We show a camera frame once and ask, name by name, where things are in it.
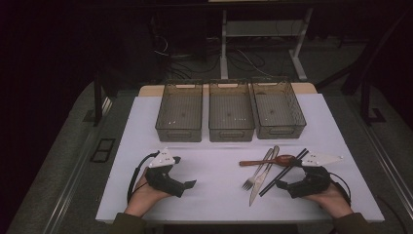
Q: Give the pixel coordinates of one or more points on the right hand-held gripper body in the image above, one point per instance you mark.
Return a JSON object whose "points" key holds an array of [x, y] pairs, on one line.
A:
{"points": [[311, 182]]}

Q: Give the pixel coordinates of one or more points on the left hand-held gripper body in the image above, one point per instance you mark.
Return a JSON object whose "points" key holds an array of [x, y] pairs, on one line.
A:
{"points": [[162, 182]]}

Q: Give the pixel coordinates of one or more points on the metal table knife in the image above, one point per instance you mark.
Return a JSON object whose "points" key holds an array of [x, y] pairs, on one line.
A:
{"points": [[256, 189]]}

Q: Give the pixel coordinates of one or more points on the metal fork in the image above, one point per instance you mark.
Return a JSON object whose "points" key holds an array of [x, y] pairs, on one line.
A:
{"points": [[249, 184]]}

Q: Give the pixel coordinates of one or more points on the wooden spoon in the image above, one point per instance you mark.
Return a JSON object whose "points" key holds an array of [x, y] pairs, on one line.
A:
{"points": [[250, 162]]}

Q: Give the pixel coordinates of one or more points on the smoky clear plastic bin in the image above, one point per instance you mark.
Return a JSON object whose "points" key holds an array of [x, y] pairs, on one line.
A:
{"points": [[180, 110], [230, 110], [276, 110]]}

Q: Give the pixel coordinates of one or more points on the person's left hand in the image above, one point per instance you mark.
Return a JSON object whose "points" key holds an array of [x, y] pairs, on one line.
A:
{"points": [[141, 200]]}

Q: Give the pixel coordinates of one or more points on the person's right hand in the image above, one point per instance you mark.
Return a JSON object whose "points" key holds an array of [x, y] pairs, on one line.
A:
{"points": [[334, 201]]}

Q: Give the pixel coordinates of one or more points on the black metal stand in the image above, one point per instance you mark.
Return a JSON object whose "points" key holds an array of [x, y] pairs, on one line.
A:
{"points": [[365, 104]]}

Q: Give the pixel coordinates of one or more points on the white metal stand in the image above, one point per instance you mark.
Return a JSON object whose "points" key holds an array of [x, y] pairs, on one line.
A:
{"points": [[223, 48]]}

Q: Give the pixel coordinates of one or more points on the black floor frame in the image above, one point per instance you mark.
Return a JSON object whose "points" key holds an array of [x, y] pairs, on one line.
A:
{"points": [[97, 157]]}

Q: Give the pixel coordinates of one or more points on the metal floor rail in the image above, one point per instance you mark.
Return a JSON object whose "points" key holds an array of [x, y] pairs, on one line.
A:
{"points": [[69, 185], [389, 162]]}

